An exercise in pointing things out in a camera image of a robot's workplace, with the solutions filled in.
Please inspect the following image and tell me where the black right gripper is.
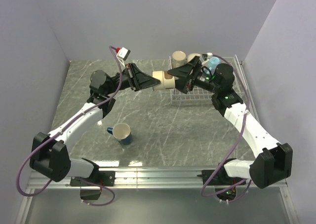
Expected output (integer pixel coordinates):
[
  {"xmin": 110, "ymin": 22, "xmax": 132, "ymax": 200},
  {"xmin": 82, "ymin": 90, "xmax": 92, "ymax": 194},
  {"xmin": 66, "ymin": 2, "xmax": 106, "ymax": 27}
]
[{"xmin": 167, "ymin": 56, "xmax": 220, "ymax": 95}]

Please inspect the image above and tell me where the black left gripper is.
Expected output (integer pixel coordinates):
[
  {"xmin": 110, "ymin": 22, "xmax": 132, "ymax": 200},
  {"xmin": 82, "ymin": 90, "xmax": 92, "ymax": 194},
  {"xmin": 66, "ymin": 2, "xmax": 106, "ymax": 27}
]
[{"xmin": 106, "ymin": 62, "xmax": 161, "ymax": 95}]

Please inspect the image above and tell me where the cream steel-lined tumbler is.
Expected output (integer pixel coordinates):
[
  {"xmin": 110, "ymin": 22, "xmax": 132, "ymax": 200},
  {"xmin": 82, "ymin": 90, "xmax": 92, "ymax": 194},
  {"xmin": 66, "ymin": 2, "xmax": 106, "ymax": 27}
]
[{"xmin": 152, "ymin": 71, "xmax": 175, "ymax": 90}]

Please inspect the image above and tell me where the tall cream illustrated mug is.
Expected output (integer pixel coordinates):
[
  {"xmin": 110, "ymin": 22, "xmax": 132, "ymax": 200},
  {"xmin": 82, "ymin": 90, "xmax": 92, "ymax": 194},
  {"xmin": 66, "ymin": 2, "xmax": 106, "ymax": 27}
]
[{"xmin": 172, "ymin": 50, "xmax": 186, "ymax": 68}]

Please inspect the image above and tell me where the cream mug green interior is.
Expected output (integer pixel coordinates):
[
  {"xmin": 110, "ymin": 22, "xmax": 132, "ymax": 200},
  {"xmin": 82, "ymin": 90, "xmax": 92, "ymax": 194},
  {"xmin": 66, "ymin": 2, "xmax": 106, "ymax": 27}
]
[{"xmin": 186, "ymin": 52, "xmax": 202, "ymax": 64}]

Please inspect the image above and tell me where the light blue mug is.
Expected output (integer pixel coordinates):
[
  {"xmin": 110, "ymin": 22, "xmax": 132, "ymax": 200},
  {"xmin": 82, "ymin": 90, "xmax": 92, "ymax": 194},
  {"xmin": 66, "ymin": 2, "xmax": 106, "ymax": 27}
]
[{"xmin": 208, "ymin": 56, "xmax": 221, "ymax": 74}]

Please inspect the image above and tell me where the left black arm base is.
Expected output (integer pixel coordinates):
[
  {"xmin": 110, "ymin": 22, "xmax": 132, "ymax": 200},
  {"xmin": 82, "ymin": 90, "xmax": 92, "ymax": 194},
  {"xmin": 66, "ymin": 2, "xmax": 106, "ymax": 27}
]
[{"xmin": 67, "ymin": 158, "xmax": 116, "ymax": 187}]

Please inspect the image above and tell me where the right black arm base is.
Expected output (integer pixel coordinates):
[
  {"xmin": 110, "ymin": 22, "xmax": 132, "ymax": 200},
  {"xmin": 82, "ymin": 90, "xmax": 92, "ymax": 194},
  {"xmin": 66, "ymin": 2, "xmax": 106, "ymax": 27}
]
[{"xmin": 197, "ymin": 170, "xmax": 242, "ymax": 186}]

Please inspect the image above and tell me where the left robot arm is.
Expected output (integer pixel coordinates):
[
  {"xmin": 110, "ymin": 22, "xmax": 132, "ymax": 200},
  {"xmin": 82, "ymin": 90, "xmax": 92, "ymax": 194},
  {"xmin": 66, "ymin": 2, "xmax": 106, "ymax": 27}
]
[{"xmin": 30, "ymin": 63, "xmax": 161, "ymax": 185}]

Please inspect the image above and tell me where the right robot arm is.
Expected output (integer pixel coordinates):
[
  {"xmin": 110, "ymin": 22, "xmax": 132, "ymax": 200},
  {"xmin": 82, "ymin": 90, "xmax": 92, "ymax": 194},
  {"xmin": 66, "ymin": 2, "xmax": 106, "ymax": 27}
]
[{"xmin": 168, "ymin": 56, "xmax": 293, "ymax": 188}]

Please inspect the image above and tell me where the dark blue mug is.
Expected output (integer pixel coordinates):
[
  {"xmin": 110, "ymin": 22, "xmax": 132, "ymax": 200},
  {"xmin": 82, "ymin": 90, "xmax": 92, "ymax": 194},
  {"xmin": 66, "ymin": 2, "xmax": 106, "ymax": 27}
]
[{"xmin": 106, "ymin": 123, "xmax": 132, "ymax": 146}]

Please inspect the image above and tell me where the black box under table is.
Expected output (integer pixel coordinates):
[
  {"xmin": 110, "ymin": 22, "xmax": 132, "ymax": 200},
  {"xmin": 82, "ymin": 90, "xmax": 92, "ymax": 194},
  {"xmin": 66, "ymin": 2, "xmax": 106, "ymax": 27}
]
[{"xmin": 79, "ymin": 188, "xmax": 102, "ymax": 201}]

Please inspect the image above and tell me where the white wire dish rack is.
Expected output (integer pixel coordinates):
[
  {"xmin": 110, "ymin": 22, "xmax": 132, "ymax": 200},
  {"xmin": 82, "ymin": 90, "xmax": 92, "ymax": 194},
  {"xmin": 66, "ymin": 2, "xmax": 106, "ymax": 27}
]
[{"xmin": 167, "ymin": 54, "xmax": 244, "ymax": 110}]

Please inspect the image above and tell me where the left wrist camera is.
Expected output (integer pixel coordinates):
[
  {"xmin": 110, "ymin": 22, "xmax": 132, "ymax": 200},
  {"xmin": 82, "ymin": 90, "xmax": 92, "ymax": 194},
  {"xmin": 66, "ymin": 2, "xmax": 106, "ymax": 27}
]
[{"xmin": 116, "ymin": 47, "xmax": 130, "ymax": 61}]

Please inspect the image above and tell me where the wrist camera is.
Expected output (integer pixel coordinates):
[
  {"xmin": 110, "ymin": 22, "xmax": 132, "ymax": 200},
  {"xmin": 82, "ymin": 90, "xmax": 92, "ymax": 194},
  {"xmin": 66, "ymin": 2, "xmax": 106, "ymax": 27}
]
[
  {"xmin": 200, "ymin": 52, "xmax": 213, "ymax": 63},
  {"xmin": 116, "ymin": 47, "xmax": 130, "ymax": 61}
]

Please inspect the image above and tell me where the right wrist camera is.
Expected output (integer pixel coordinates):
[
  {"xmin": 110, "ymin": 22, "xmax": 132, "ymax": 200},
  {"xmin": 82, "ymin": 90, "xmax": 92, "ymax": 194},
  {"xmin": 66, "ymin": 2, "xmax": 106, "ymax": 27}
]
[{"xmin": 200, "ymin": 52, "xmax": 213, "ymax": 63}]

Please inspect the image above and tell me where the aluminium table rail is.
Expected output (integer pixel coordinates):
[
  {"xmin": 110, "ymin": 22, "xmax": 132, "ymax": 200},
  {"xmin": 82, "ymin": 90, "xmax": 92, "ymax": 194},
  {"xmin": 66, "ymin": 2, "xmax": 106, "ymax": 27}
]
[{"xmin": 16, "ymin": 167, "xmax": 290, "ymax": 224}]

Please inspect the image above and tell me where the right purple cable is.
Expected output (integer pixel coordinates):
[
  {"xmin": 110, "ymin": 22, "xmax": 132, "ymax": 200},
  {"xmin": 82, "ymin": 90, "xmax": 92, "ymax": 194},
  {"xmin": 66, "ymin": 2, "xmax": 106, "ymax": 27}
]
[{"xmin": 200, "ymin": 53, "xmax": 252, "ymax": 201}]

